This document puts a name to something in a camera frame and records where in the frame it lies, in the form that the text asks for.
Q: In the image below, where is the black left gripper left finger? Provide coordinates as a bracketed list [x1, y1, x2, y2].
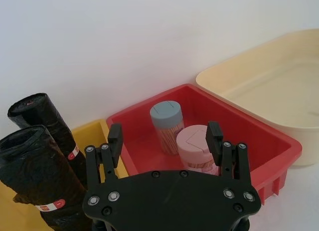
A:
[84, 123, 124, 192]

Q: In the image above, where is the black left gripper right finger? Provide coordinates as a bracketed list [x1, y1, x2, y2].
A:
[205, 121, 253, 187]

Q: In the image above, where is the pink-lidded toothpick jar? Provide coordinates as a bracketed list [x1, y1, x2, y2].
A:
[175, 124, 220, 177]

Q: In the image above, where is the yellow plastic bin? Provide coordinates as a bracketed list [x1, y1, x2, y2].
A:
[0, 119, 129, 231]

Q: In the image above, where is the red plastic bin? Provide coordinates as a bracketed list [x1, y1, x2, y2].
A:
[106, 83, 303, 206]

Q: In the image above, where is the blue-lidded toothpick jar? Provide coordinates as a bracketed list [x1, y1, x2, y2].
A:
[150, 100, 185, 157]

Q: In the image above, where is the black garbage bag roll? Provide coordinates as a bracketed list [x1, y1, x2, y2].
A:
[0, 124, 95, 231]
[7, 92, 88, 190]

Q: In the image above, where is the cream plastic bin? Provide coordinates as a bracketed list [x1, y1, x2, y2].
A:
[195, 28, 319, 167]

